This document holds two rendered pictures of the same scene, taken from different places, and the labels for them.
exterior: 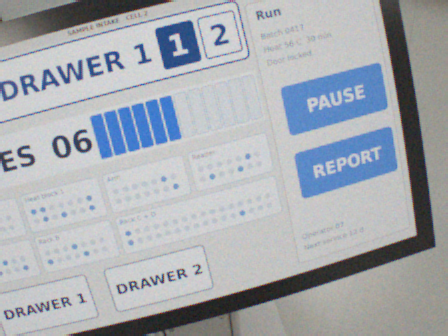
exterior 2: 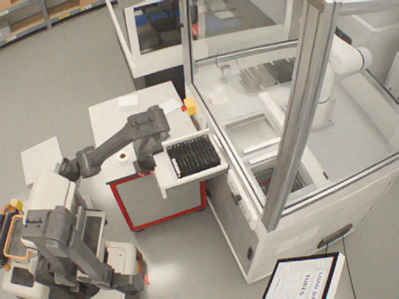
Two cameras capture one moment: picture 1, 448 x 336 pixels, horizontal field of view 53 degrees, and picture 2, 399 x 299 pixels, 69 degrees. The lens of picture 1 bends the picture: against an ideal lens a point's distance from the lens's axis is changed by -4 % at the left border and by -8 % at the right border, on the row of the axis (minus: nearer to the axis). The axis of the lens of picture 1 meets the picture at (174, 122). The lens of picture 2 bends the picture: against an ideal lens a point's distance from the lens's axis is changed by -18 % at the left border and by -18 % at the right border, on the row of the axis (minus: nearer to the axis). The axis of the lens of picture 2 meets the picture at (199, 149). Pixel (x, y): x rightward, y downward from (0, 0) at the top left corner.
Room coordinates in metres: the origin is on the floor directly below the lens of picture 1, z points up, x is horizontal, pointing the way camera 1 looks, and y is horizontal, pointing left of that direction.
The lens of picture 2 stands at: (0.09, -0.25, 2.28)
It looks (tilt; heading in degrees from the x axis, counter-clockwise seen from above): 52 degrees down; 120
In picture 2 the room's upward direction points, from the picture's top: 3 degrees counter-clockwise
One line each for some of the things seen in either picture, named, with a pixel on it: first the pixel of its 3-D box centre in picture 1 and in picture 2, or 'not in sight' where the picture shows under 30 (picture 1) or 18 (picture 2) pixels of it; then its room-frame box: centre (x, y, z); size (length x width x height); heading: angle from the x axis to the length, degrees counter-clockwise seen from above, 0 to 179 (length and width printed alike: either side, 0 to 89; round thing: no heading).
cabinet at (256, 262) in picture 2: not in sight; (285, 177); (-0.03, 1.07, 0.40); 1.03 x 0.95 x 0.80; 139
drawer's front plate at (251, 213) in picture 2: not in sight; (241, 199); (-0.14, 0.53, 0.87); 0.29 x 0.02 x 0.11; 139
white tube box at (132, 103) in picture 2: not in sight; (128, 103); (-1.05, 0.89, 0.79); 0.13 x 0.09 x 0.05; 35
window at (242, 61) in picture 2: not in sight; (226, 58); (-0.33, 0.73, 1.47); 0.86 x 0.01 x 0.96; 139
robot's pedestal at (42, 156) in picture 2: not in sight; (61, 191); (-1.33, 0.29, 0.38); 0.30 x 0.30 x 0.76; 55
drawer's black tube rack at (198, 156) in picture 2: not in sight; (192, 157); (-0.46, 0.65, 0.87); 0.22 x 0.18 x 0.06; 49
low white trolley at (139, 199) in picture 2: not in sight; (149, 163); (-0.89, 0.78, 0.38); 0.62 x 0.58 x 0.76; 139
